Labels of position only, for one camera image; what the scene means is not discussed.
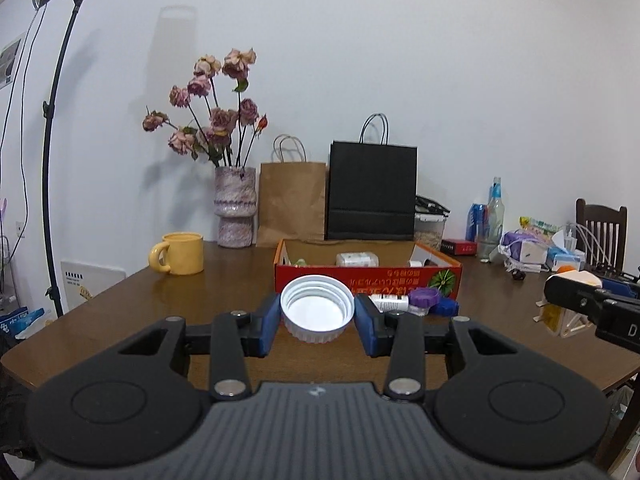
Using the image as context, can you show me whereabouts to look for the dark wooden chair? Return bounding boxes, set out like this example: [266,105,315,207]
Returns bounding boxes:
[575,198,628,281]

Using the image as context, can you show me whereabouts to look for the red black small box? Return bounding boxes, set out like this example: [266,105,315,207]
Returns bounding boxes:
[441,238,478,256]

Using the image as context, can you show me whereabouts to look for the framed wall picture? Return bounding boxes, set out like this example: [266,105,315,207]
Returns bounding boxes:
[0,32,27,88]

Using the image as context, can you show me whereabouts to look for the dried pink roses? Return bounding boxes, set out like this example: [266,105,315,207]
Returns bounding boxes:
[142,47,269,168]

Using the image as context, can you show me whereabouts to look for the clear plastic box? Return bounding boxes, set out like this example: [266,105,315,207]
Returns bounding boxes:
[335,251,379,268]

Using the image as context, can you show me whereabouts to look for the colourful snack bag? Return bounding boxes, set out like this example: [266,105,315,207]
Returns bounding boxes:
[519,216,561,236]

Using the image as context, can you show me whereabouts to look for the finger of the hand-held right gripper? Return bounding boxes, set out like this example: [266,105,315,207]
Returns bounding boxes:
[600,275,640,301]
[544,274,640,323]

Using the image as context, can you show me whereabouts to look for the black folded frames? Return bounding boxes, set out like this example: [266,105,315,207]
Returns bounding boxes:
[415,195,451,218]

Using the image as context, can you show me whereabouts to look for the purple white packet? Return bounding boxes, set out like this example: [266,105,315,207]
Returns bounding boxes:
[499,230,546,261]

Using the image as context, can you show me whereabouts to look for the yellow mug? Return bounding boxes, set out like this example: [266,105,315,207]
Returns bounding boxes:
[148,232,205,276]

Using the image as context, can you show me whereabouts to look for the black light stand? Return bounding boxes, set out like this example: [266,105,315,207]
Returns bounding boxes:
[42,0,83,318]

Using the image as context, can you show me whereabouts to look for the white ribbed jar lid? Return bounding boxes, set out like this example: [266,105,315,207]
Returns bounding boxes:
[280,274,356,345]

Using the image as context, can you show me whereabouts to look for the clear glass bottle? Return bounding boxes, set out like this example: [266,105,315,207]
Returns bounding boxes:
[486,176,505,246]

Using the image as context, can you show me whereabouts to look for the purple cap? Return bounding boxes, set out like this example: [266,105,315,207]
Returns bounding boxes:
[407,287,442,317]

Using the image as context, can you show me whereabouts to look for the white charger cable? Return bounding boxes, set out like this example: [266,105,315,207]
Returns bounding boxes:
[567,222,613,268]

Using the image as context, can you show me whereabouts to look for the beige plastic holder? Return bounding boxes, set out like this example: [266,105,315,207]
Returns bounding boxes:
[536,270,601,339]

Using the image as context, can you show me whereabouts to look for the speckled ceramic vase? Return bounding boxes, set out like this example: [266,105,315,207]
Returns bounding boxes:
[214,166,257,248]

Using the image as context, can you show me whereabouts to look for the clear food container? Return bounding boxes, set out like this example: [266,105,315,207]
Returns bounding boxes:
[414,212,447,252]

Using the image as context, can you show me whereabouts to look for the red cardboard box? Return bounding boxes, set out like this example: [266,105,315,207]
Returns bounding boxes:
[274,238,463,306]

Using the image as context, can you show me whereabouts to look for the black paper bag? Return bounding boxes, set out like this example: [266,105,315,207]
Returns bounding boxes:
[326,112,418,242]

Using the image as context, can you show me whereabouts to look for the white small bottle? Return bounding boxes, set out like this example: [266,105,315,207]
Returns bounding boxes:
[367,294,411,313]

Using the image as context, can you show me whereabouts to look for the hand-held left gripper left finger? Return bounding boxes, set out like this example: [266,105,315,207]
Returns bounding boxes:
[118,292,282,401]

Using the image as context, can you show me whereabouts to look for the wire rack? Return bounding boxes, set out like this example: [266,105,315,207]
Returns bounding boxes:
[0,235,13,311]

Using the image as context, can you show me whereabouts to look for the black light cable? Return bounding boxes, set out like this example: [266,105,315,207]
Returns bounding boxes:
[0,7,41,241]

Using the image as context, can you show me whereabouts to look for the white wall heater panel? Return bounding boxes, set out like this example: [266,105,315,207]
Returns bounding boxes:
[61,259,126,312]

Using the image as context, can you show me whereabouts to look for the brown paper bag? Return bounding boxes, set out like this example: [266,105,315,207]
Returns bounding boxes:
[256,134,328,248]

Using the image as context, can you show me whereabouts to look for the blue plastic packet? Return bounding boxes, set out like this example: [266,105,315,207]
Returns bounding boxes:
[0,306,53,348]

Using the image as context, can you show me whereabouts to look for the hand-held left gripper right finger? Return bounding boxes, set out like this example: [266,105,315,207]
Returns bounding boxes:
[353,296,518,402]

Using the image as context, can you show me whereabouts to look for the blue tissue box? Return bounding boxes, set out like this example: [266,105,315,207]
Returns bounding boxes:
[545,232,587,271]

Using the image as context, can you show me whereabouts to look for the blue drink can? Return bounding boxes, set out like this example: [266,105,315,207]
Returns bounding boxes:
[466,202,488,243]

